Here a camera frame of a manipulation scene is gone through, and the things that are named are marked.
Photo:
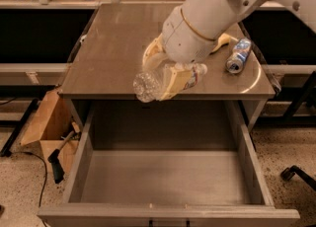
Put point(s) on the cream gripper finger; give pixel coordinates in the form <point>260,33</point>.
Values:
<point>177,79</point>
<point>153,55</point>

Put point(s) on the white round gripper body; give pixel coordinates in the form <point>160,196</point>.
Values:
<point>185,41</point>

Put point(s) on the clear plastic water bottle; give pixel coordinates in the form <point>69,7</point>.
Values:
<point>148,85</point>

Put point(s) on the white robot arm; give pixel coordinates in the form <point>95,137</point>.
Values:
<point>173,62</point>

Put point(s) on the grey open top drawer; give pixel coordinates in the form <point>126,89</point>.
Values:
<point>175,164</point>

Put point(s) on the yellow sponge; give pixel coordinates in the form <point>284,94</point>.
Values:
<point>224,39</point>

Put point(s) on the blue crushed soda can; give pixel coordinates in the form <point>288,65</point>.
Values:
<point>240,53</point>

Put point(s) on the cardboard box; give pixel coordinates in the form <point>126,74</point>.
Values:
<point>51,122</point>

